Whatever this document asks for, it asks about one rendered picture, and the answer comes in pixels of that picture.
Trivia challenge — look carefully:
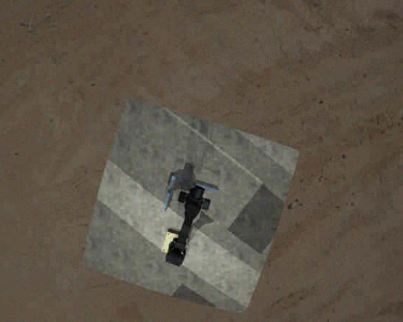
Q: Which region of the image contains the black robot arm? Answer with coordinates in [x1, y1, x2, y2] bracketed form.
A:
[165, 186, 205, 267]

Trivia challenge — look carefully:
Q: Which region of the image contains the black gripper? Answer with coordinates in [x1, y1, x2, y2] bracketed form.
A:
[178, 191, 211, 210]

